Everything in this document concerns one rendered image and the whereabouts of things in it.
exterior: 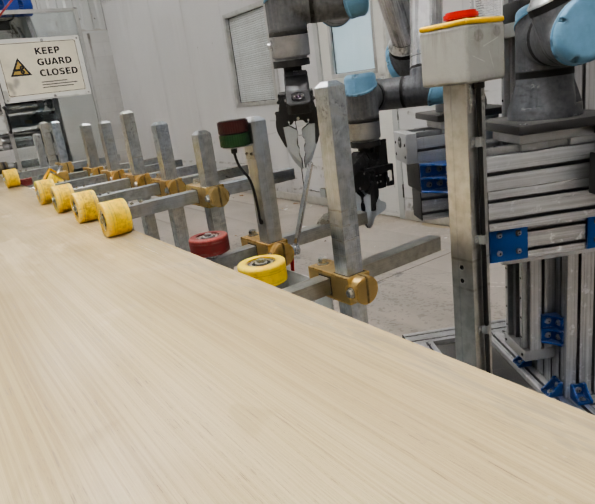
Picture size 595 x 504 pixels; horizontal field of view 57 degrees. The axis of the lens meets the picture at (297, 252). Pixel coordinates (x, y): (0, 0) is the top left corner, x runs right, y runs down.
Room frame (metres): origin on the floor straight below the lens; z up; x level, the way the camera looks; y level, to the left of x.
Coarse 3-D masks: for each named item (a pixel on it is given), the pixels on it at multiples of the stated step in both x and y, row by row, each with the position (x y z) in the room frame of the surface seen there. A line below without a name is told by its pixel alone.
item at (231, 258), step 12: (360, 216) 1.29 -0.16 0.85; (312, 228) 1.21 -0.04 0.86; (324, 228) 1.23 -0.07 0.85; (288, 240) 1.17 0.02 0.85; (300, 240) 1.19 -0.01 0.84; (312, 240) 1.21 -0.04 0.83; (228, 252) 1.11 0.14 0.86; (240, 252) 1.11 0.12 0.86; (252, 252) 1.12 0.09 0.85; (228, 264) 1.09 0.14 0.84
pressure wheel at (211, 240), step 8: (208, 232) 1.11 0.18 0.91; (216, 232) 1.10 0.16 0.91; (224, 232) 1.09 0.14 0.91; (192, 240) 1.06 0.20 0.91; (200, 240) 1.05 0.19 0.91; (208, 240) 1.05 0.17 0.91; (216, 240) 1.05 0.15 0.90; (224, 240) 1.07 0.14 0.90; (192, 248) 1.06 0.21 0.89; (200, 248) 1.05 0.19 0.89; (208, 248) 1.05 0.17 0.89; (216, 248) 1.05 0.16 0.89; (224, 248) 1.06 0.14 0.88; (200, 256) 1.05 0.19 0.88; (208, 256) 1.05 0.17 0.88; (216, 256) 1.08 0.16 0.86
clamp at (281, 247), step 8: (248, 240) 1.15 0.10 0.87; (256, 240) 1.13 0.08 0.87; (280, 240) 1.11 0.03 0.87; (256, 248) 1.13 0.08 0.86; (264, 248) 1.10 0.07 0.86; (272, 248) 1.08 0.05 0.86; (280, 248) 1.08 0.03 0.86; (288, 248) 1.09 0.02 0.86; (288, 256) 1.09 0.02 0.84; (288, 264) 1.08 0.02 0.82
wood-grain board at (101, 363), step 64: (0, 192) 2.35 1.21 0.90; (0, 256) 1.18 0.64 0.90; (64, 256) 1.10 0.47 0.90; (128, 256) 1.03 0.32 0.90; (192, 256) 0.97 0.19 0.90; (0, 320) 0.77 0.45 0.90; (64, 320) 0.73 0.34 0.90; (128, 320) 0.70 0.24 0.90; (192, 320) 0.67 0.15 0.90; (256, 320) 0.64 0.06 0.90; (320, 320) 0.61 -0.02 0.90; (0, 384) 0.56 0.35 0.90; (64, 384) 0.54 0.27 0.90; (128, 384) 0.52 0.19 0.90; (192, 384) 0.50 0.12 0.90; (256, 384) 0.48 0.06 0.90; (320, 384) 0.47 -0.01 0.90; (384, 384) 0.45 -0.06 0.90; (448, 384) 0.44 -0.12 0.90; (512, 384) 0.42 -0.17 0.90; (0, 448) 0.43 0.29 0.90; (64, 448) 0.42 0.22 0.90; (128, 448) 0.41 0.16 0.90; (192, 448) 0.39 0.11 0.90; (256, 448) 0.38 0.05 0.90; (320, 448) 0.37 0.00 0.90; (384, 448) 0.36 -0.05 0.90; (448, 448) 0.35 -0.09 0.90; (512, 448) 0.34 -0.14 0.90; (576, 448) 0.33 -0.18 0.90
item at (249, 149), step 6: (228, 120) 1.09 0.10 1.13; (234, 120) 1.07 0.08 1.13; (240, 132) 1.07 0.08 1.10; (246, 132) 1.08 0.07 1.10; (252, 144) 1.09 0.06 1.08; (234, 150) 1.08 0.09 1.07; (246, 150) 1.12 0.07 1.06; (252, 150) 1.10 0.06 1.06; (234, 156) 1.09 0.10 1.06; (246, 156) 1.12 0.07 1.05; (252, 156) 1.10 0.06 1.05; (240, 168) 1.09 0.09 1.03; (246, 174) 1.10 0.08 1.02; (252, 186) 1.10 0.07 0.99; (258, 204) 1.10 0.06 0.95; (258, 210) 1.10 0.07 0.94; (258, 216) 1.10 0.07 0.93
